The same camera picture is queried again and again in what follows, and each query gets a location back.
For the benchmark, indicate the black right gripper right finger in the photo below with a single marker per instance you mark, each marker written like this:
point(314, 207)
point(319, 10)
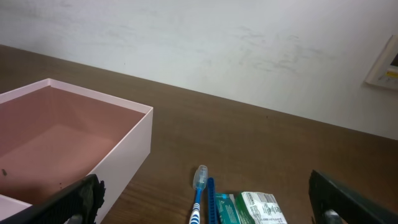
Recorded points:
point(333, 202)

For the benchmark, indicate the green white soap packet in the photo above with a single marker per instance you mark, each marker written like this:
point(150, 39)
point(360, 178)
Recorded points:
point(258, 208)

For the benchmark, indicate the pink cardboard box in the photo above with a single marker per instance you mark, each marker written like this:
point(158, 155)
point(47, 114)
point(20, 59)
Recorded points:
point(54, 133)

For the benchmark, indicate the blue white toothbrush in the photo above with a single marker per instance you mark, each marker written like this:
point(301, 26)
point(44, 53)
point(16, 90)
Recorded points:
point(199, 183)

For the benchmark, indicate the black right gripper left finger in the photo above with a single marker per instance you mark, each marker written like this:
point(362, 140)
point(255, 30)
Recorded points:
point(77, 203)

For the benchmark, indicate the blue disposable razor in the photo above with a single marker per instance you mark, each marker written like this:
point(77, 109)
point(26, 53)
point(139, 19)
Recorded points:
point(212, 206)

